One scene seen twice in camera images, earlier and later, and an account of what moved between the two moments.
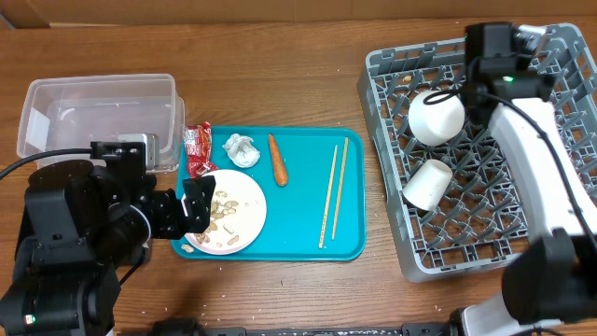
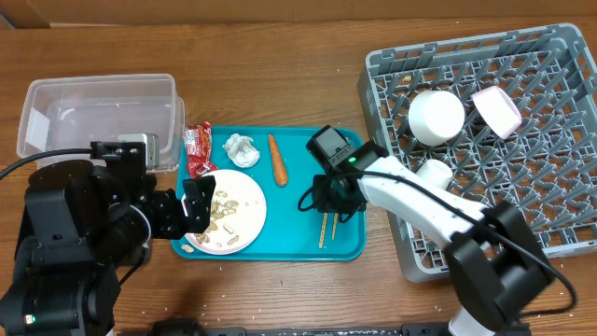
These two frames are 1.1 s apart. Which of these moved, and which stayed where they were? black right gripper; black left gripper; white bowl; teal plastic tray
Moved: black right gripper
Stayed: black left gripper; white bowl; teal plastic tray
